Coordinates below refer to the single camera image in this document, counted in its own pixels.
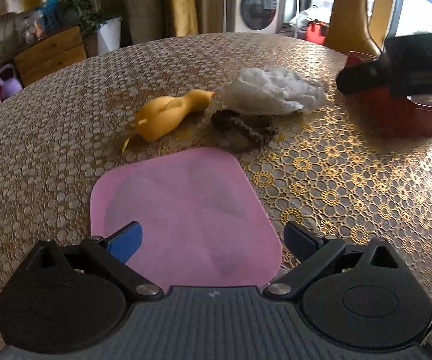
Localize red floor container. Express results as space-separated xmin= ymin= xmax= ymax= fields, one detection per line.
xmin=306 ymin=20 xmax=331 ymax=46

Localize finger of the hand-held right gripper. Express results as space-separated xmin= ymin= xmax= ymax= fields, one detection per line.
xmin=336 ymin=58 xmax=389 ymax=96

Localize white planter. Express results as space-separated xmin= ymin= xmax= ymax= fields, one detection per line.
xmin=96 ymin=17 xmax=122 ymax=54

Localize white plastic bag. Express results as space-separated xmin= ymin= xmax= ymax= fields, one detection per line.
xmin=219 ymin=67 xmax=328 ymax=115

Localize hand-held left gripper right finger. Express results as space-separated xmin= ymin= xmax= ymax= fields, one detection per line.
xmin=263 ymin=220 xmax=409 ymax=301

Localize blue packs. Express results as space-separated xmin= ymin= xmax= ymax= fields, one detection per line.
xmin=39 ymin=0 xmax=59 ymax=27

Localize green potted plant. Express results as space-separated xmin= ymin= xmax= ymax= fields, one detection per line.
xmin=45 ymin=0 xmax=116 ymax=37

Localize white washing machine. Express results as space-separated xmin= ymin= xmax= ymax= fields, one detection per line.
xmin=234 ymin=0 xmax=282 ymax=34

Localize pink square mat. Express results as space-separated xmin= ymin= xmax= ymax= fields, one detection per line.
xmin=90 ymin=148 xmax=283 ymax=288

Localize red square box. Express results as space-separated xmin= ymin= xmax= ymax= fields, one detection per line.
xmin=345 ymin=50 xmax=432 ymax=139

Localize yellow rubber duck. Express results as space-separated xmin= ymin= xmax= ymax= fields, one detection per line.
xmin=121 ymin=89 xmax=216 ymax=154

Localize white plastic heap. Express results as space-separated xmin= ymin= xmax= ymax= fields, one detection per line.
xmin=291 ymin=7 xmax=323 ymax=31

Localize clear bag of toys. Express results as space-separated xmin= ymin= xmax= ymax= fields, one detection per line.
xmin=19 ymin=11 xmax=46 ymax=44

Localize dark brown hair scrunchie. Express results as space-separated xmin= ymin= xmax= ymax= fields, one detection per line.
xmin=210 ymin=109 xmax=276 ymax=154

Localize purple kettlebell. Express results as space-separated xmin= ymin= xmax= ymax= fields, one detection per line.
xmin=0 ymin=64 xmax=23 ymax=100

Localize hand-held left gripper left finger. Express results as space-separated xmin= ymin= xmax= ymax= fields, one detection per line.
xmin=25 ymin=220 xmax=164 ymax=303

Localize yellow curtain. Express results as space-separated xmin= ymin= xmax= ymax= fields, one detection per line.
xmin=169 ymin=0 xmax=200 ymax=37

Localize wooden drawer cabinet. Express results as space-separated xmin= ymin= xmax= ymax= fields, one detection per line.
xmin=13 ymin=25 xmax=88 ymax=86

